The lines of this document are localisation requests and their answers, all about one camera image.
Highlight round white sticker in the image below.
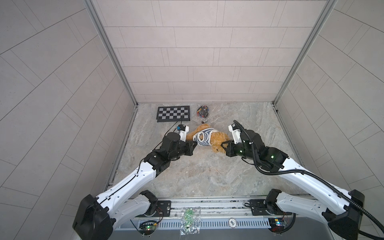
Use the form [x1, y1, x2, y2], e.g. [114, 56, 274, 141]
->
[228, 218, 237, 229]

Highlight brown teddy bear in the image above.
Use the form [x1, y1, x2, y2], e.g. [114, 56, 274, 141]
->
[186, 124, 230, 154]

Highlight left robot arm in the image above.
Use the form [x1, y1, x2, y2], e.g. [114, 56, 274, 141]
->
[73, 132, 197, 240]

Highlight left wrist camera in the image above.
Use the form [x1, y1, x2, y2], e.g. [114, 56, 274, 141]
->
[177, 124, 189, 142]

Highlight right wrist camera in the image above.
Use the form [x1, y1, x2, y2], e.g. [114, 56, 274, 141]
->
[229, 123, 242, 144]

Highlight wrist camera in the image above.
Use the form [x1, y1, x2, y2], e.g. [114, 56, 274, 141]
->
[229, 123, 242, 144]
[177, 124, 189, 142]

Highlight black white checkerboard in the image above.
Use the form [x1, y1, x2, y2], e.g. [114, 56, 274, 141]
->
[156, 106, 191, 123]

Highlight right circuit board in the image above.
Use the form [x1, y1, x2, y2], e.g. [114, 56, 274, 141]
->
[268, 218, 287, 233]

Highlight left green circuit board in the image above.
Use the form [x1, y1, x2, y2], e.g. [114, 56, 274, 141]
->
[139, 220, 159, 236]

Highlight striped knit bear sweater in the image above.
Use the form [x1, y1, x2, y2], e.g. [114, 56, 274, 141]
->
[193, 128, 218, 146]

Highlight clear bag green parts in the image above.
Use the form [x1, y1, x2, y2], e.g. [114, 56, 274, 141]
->
[180, 208, 201, 236]

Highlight black corrugated cable conduit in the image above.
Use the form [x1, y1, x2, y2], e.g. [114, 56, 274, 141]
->
[233, 119, 384, 240]

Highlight aluminium mounting rail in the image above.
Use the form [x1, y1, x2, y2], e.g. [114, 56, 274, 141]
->
[114, 198, 304, 235]

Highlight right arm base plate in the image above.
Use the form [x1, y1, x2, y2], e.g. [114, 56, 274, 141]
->
[249, 199, 284, 216]

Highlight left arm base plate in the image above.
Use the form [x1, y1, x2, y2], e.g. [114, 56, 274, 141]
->
[135, 200, 172, 218]

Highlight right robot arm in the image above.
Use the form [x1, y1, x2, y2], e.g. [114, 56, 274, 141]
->
[222, 124, 365, 240]

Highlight bag of colourful small parts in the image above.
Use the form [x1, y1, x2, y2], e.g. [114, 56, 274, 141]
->
[197, 105, 209, 119]

